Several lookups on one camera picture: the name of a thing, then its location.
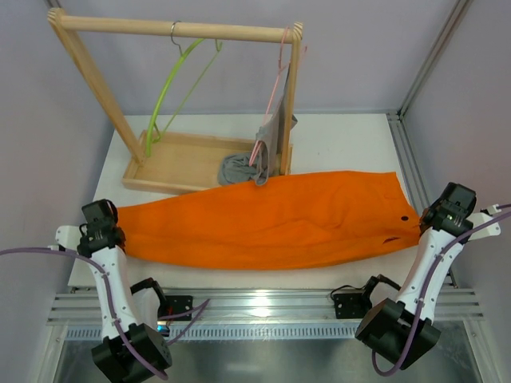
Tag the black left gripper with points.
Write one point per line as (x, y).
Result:
(113, 234)

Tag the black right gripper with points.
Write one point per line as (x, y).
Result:
(428, 217)

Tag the orange trousers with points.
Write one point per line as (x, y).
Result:
(299, 221)

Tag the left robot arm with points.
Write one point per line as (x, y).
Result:
(130, 350)

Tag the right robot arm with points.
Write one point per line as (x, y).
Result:
(401, 330)

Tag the grey shirt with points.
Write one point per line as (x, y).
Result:
(258, 164)

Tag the aluminium corner frame post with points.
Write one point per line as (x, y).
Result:
(414, 181)

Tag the aluminium front rail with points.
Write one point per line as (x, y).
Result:
(250, 314)

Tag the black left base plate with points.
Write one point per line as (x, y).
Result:
(175, 304)

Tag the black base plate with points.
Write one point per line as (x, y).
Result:
(351, 305)
(175, 304)

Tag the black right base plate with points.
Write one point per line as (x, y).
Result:
(351, 305)

